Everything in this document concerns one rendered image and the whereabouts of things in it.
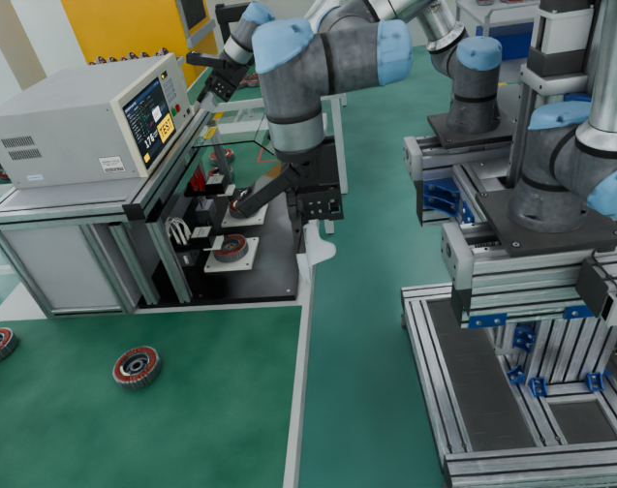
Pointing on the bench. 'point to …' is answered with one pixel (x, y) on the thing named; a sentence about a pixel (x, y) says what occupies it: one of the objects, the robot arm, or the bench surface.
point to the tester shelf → (92, 194)
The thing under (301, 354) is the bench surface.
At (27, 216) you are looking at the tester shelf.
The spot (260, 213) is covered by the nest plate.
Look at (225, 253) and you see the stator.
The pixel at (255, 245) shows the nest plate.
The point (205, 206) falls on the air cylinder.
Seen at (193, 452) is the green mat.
